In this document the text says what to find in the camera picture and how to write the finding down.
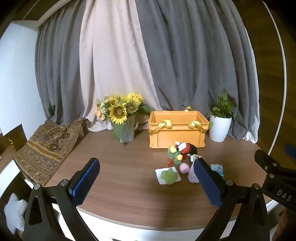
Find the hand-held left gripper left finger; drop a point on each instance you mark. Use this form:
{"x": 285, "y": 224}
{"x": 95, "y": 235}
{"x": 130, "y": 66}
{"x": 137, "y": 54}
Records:
{"x": 85, "y": 183}

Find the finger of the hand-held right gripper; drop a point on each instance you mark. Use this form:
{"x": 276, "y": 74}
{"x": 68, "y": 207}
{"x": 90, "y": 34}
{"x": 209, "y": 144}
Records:
{"x": 266, "y": 162}

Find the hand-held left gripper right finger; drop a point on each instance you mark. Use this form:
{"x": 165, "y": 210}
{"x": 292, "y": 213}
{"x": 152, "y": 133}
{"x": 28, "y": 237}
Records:
{"x": 208, "y": 183}

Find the small orange printed pouch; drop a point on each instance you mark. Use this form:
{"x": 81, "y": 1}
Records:
{"x": 194, "y": 157}

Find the mouse plush toy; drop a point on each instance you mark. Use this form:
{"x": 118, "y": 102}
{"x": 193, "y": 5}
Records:
{"x": 187, "y": 149}

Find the person's right hand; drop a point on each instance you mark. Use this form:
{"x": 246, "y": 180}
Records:
{"x": 284, "y": 222}

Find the teal printed packet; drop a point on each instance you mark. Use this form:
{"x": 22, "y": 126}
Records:
{"x": 217, "y": 169}

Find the pale pink sock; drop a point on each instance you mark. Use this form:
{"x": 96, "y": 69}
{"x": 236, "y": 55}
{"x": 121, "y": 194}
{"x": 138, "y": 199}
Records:
{"x": 192, "y": 176}

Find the pink round plush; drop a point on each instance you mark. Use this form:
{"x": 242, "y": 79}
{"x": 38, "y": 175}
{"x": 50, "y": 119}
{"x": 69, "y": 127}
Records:
{"x": 184, "y": 168}

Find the white curtain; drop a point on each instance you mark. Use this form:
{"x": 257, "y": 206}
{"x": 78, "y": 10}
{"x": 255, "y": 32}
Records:
{"x": 252, "y": 132}

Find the green plush toy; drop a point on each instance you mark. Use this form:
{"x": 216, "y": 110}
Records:
{"x": 168, "y": 177}

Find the green toy on white card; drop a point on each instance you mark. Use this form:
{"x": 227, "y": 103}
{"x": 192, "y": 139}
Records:
{"x": 158, "y": 173}

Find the brown patterned cloth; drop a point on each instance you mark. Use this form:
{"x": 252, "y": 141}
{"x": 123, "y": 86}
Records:
{"x": 44, "y": 148}

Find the green plant in white pot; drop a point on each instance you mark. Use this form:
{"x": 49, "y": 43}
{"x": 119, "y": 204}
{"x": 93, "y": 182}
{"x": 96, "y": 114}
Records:
{"x": 218, "y": 129}

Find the striped white cloth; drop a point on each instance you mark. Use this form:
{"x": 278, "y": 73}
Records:
{"x": 16, "y": 208}

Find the sunflower bouquet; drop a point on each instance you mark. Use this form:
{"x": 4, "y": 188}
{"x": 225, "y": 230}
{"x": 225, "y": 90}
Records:
{"x": 118, "y": 111}

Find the white hoop tube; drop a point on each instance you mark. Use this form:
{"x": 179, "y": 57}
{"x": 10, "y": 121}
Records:
{"x": 282, "y": 58}

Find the white cabinet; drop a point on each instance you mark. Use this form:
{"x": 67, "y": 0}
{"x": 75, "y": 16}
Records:
{"x": 20, "y": 81}

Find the grey curtain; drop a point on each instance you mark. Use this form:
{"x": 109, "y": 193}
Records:
{"x": 189, "y": 58}

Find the pale pink curtain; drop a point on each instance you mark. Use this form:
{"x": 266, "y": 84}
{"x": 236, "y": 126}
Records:
{"x": 115, "y": 58}

